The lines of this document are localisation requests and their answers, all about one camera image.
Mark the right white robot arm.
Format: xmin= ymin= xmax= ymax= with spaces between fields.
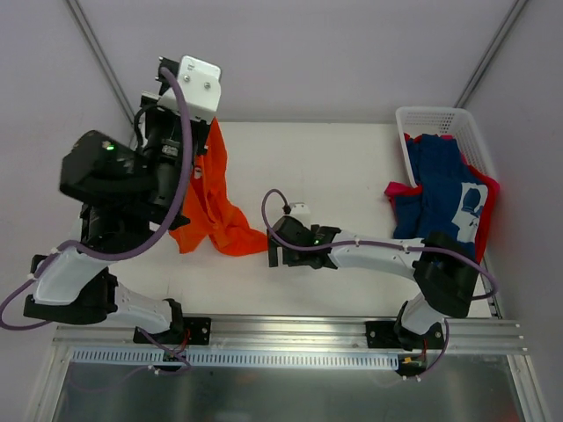
xmin=267 ymin=215 xmax=479 ymax=351

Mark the red t shirt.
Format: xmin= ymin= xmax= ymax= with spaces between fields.
xmin=384 ymin=132 xmax=501 ymax=260

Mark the aluminium mounting rail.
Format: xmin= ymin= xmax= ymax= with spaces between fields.
xmin=51 ymin=312 xmax=527 ymax=355

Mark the white slotted cable duct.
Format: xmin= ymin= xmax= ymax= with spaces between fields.
xmin=70 ymin=346 xmax=399 ymax=371

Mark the blue printed t shirt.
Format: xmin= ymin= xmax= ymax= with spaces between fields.
xmin=392 ymin=134 xmax=490 ymax=260

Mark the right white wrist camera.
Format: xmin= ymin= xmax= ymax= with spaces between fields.
xmin=283 ymin=202 xmax=311 ymax=228

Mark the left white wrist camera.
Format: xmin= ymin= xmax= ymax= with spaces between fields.
xmin=159 ymin=55 xmax=222 ymax=125

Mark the orange t shirt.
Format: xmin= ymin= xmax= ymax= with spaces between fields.
xmin=170 ymin=120 xmax=267 ymax=257

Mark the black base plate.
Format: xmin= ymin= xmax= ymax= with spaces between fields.
xmin=364 ymin=320 xmax=445 ymax=352
xmin=132 ymin=314 xmax=211 ymax=346

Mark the white plastic basket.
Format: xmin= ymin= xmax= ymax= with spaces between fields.
xmin=395 ymin=106 xmax=499 ymax=187

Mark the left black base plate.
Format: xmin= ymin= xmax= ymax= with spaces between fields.
xmin=132 ymin=314 xmax=211 ymax=346

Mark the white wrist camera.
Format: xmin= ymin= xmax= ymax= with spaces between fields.
xmin=159 ymin=55 xmax=222 ymax=125
xmin=283 ymin=202 xmax=311 ymax=228

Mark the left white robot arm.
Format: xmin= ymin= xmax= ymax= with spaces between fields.
xmin=23 ymin=97 xmax=214 ymax=343

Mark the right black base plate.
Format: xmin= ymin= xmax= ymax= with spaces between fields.
xmin=364 ymin=320 xmax=445 ymax=352

